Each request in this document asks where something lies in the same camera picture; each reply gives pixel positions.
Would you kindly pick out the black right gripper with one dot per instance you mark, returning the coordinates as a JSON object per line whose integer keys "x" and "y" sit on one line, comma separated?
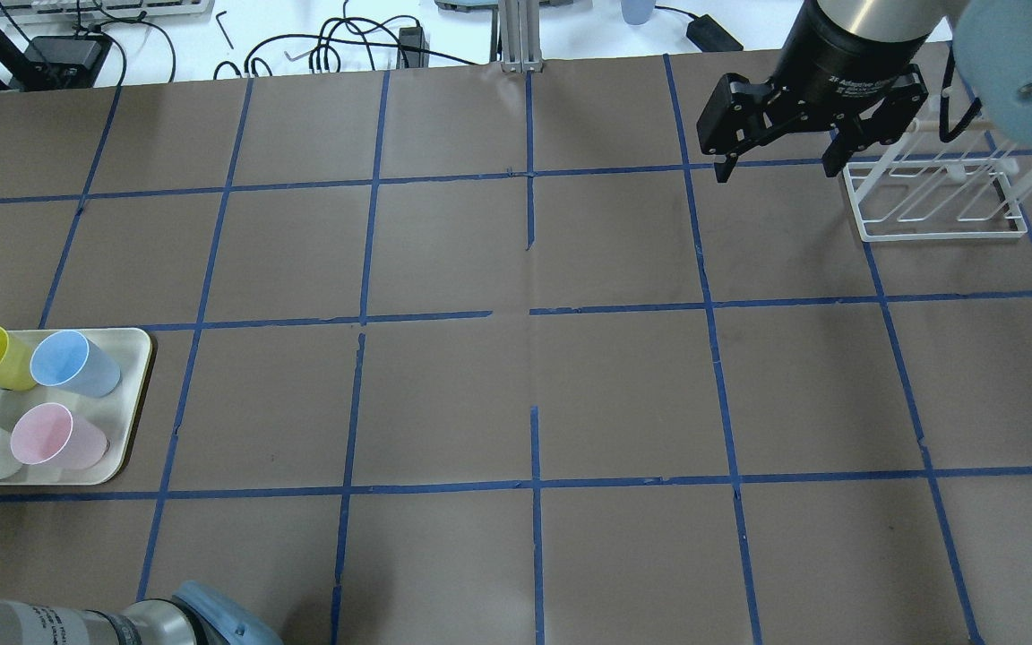
{"x": 841, "y": 55}

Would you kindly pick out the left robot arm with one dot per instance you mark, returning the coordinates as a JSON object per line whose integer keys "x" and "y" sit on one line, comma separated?
{"x": 194, "y": 614}

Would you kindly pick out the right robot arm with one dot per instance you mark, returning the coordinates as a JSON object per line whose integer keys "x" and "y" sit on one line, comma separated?
{"x": 991, "y": 47}

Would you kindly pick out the pink plastic cup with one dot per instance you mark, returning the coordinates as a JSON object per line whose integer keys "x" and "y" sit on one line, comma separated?
{"x": 51, "y": 435}

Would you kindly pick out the light blue cup near pink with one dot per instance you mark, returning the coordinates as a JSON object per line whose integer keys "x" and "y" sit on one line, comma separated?
{"x": 68, "y": 361}

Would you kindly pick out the blue cup on desk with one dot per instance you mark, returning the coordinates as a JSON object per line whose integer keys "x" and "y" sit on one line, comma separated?
{"x": 637, "y": 12}

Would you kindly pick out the black power adapter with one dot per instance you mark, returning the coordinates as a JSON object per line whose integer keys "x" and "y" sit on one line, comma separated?
{"x": 711, "y": 37}

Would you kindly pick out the cream plastic tray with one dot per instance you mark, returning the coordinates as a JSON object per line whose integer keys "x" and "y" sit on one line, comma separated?
{"x": 115, "y": 414}

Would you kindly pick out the white wire cup rack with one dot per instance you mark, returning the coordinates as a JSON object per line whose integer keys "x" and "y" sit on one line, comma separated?
{"x": 923, "y": 189}

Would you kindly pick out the aluminium frame post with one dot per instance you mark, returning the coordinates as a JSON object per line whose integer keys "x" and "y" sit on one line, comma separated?
{"x": 519, "y": 46}

